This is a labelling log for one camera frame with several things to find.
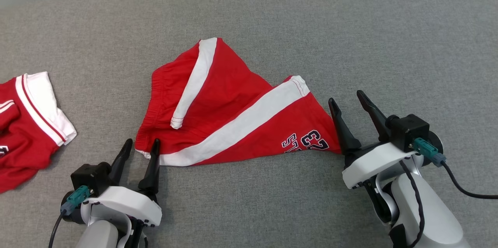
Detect teal cable connector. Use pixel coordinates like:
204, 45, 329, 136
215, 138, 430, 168
61, 186, 91, 216
412, 137, 447, 167

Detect right teal cable connector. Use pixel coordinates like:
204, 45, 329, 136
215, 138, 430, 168
412, 137, 447, 167

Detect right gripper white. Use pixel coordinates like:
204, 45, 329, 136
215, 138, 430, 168
328, 90, 419, 190

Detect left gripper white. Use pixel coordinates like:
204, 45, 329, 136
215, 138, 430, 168
81, 139, 163, 227

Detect red and white basketball jersey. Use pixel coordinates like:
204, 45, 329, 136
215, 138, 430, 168
0, 72, 77, 194

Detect left teal cable connector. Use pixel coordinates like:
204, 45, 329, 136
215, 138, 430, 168
61, 186, 91, 216

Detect left black camera cable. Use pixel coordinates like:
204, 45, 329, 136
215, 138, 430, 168
49, 213, 65, 248

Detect black camera cable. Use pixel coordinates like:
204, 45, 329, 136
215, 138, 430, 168
442, 162, 498, 200
49, 213, 65, 248

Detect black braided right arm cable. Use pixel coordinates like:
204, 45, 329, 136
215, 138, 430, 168
399, 160, 424, 248

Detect right black camera cable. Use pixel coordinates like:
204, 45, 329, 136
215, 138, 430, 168
442, 162, 498, 200

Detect red shorts with white stripes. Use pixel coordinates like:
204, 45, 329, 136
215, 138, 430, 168
135, 37, 343, 167

